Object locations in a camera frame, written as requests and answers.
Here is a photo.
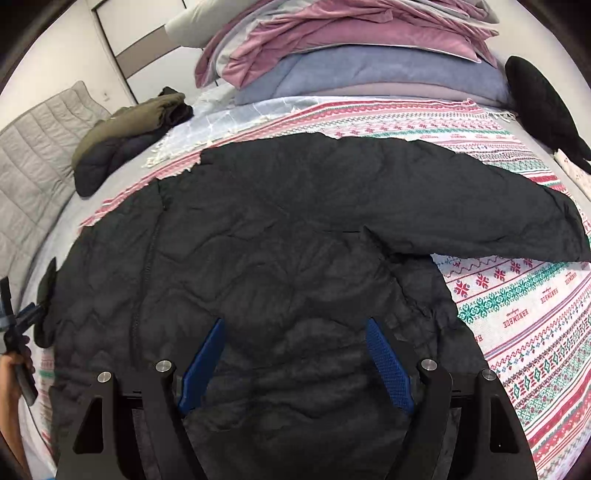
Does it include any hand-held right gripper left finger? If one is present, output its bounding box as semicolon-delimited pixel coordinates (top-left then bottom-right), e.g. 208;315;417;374
55;318;228;480

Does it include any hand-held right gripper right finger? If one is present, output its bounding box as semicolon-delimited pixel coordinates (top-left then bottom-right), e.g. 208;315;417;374
364;316;539;480

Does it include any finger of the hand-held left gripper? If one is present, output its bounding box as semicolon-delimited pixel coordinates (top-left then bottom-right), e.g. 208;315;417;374
35;257;59;350

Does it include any black quilted jacket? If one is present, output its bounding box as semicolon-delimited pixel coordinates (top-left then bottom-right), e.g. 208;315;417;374
34;131;585;480

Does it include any person's left forearm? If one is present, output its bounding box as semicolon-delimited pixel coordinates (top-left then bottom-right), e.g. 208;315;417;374
0;414;32;476

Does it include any person's left hand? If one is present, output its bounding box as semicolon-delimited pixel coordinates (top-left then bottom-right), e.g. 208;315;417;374
0;344;35;416

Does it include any grey quilted mat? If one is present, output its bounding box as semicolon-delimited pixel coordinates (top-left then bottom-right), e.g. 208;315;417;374
0;80;112;278

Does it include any folded navy puffer jacket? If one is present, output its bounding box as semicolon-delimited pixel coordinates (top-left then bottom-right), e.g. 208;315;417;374
74;131;169;198

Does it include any red green patterned blanket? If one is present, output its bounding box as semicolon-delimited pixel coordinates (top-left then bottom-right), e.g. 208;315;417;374
28;97;591;480

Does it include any folded olive jacket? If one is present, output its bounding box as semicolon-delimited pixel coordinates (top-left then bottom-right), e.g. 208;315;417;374
71;87;195;168

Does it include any pale plaid fringed cloth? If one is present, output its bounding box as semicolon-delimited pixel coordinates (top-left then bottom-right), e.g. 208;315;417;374
145;85;333;171

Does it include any white wardrobe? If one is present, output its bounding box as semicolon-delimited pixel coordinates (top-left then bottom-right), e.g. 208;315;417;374
90;0;204;105

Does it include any white floral cloth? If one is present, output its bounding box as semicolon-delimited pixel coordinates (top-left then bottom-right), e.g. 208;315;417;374
554;148;591;202

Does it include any mauve folded blanket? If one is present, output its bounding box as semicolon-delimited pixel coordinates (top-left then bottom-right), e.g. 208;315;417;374
259;83;505;105

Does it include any black fuzzy garment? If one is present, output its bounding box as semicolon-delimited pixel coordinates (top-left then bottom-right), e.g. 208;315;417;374
504;55;591;174

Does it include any white pillow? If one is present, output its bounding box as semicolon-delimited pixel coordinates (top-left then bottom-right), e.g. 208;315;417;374
164;0;245;49

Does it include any pink velvet blanket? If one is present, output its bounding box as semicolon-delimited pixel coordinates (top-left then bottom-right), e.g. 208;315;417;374
194;0;500;89

